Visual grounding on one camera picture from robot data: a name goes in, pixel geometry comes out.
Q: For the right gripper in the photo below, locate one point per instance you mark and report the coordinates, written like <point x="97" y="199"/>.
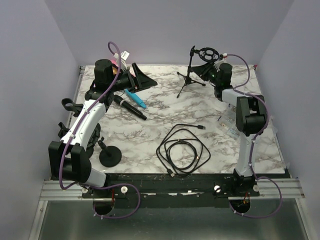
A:
<point x="204" y="69"/>

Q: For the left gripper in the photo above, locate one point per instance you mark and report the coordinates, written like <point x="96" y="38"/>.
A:
<point x="142" y="81"/>

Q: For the black tripod mic stand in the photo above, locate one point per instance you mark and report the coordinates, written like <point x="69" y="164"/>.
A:
<point x="206" y="54"/>

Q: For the blue microphone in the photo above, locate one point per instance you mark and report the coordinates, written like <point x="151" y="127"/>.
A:
<point x="135" y="98"/>

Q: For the black condenser microphone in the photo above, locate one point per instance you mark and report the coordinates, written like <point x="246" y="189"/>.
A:
<point x="124" y="104"/>

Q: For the tall black mic stand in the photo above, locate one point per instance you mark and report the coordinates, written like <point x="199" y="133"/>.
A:
<point x="70" y="106"/>

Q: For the shock mount mic stand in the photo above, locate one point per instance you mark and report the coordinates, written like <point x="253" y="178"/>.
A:
<point x="109" y="156"/>

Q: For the short black mic stand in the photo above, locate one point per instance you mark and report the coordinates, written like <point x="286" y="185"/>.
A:
<point x="63" y="130"/>

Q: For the gold microphone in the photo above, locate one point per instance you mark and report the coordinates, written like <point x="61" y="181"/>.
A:
<point x="114" y="70"/>

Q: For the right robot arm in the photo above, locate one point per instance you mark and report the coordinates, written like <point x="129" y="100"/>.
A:
<point x="251" y="119"/>

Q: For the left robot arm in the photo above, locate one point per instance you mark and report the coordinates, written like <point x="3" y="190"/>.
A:
<point x="68" y="157"/>

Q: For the clear plastic parts box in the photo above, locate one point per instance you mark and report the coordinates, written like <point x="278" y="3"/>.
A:
<point x="227" y="123"/>

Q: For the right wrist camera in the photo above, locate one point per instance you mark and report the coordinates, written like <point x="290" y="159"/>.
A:
<point x="222" y="59"/>

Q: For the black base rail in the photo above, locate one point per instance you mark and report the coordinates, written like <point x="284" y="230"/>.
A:
<point x="160" y="190"/>

